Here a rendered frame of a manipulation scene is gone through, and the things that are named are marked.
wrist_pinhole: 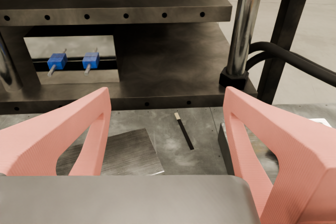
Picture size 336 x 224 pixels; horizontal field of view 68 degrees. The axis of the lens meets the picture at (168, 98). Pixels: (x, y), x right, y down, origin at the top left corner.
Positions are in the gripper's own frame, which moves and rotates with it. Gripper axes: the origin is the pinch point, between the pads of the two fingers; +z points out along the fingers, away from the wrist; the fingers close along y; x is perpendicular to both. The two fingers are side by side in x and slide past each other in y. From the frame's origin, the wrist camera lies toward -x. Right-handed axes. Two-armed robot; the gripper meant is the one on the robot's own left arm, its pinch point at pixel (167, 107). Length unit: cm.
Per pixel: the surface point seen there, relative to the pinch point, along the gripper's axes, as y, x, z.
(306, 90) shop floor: -123, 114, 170
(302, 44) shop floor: -159, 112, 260
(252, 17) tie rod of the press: -24, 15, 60
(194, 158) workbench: -6.5, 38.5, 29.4
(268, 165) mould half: -16.9, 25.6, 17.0
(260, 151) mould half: -16.3, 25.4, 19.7
